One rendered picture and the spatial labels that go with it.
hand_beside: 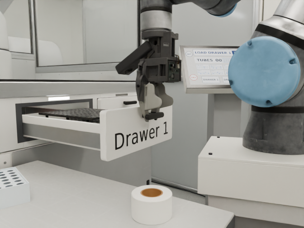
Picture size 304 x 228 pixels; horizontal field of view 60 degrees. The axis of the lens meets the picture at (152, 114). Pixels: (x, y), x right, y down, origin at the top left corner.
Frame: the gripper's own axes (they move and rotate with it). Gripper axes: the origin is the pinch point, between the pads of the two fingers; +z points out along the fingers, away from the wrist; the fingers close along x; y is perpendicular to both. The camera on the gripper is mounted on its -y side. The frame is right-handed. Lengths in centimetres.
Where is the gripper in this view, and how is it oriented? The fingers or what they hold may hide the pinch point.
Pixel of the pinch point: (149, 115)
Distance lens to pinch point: 66.7
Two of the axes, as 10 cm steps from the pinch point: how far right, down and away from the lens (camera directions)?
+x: 5.5, -1.0, 8.3
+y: 8.4, 0.7, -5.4
